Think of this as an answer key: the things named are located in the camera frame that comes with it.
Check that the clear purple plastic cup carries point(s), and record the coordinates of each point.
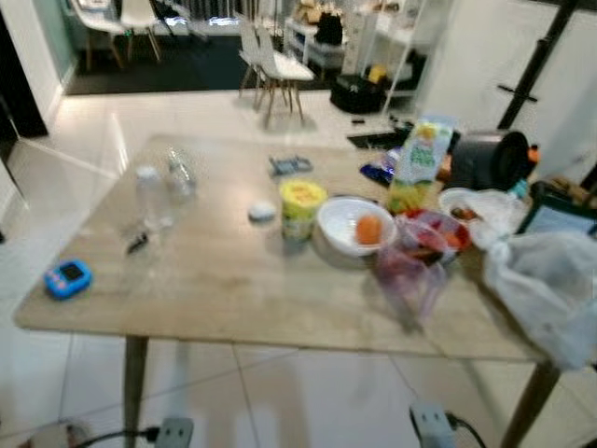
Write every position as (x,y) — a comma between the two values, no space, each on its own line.
(406,280)

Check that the black tablet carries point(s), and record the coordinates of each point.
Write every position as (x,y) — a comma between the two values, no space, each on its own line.
(560,219)

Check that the clear plastic bag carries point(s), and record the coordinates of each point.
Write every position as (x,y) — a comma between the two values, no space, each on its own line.
(546,289)

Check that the white plastic bag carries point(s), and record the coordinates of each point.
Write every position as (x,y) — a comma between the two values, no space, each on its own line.
(490,210)

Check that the black round appliance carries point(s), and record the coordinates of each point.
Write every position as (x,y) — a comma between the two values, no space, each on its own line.
(490,160)

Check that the red bowl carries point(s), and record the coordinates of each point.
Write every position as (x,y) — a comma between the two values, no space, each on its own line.
(457,229)

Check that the black stand pole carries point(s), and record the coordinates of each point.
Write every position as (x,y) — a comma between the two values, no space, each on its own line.
(541,56)

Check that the green juice carton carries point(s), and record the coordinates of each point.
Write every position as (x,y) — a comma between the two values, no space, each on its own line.
(420,163)

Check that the blue snack packet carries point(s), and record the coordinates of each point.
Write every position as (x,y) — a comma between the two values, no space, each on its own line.
(378,170)

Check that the orange fruit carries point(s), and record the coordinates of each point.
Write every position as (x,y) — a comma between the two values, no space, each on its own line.
(369,230)

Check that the white bowl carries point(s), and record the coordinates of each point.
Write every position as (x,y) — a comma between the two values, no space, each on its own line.
(340,229)

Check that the black bag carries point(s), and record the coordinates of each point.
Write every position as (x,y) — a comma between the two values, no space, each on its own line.
(357,93)

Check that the yellow instant noodle cup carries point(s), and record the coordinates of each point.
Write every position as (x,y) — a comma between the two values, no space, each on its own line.
(302,210)

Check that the grey packet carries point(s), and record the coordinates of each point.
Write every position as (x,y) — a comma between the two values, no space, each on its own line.
(290,166)

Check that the small white round object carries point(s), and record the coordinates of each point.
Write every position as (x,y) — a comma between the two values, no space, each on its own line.
(261,213)

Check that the white shelf unit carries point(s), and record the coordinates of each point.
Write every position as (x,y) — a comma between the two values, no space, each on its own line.
(298,42)

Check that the white chair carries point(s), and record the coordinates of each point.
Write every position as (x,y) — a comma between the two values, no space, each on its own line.
(93,19)
(284,67)
(140,17)
(247,51)

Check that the clear plastic water bottle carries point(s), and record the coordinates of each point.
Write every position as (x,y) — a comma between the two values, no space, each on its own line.
(152,201)
(182,177)

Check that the small black clip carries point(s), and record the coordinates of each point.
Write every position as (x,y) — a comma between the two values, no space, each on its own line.
(137,244)

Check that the blue digital timer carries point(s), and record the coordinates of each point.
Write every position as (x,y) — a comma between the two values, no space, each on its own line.
(67,279)

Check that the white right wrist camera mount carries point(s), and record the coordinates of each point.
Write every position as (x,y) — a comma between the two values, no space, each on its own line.
(432,427)

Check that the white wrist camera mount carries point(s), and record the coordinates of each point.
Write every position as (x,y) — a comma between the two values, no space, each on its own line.
(174,434)
(432,427)

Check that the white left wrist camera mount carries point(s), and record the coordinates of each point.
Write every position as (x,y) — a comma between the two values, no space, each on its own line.
(174,434)

